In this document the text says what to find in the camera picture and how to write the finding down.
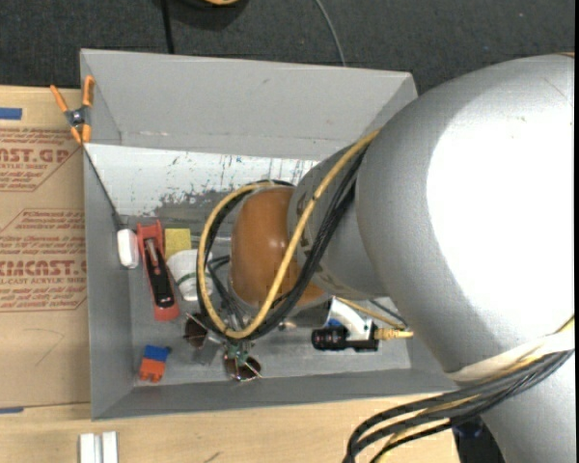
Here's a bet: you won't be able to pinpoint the white rounded block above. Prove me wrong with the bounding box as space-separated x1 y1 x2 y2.
116 228 141 270

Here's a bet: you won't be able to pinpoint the brown cardboard board red print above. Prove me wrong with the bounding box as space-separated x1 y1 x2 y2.
0 83 94 412

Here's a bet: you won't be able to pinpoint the red and black stapler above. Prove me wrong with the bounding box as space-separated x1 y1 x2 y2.
135 219 181 323

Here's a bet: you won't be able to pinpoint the blue and orange block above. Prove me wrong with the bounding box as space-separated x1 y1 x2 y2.
138 344 172 384

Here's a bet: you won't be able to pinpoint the brown lens sunglasses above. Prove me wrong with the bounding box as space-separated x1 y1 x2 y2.
182 311 263 383

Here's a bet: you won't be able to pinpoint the grey metal bin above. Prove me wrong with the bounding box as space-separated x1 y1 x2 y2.
79 48 460 422

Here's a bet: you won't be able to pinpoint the black cylinder on white bracket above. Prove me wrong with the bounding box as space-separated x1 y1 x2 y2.
311 296 380 354

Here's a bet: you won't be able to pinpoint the white paper cup green print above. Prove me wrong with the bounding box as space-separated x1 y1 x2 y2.
165 248 214 303

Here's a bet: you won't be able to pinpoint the yellow sponge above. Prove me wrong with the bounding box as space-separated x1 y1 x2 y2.
164 228 193 256

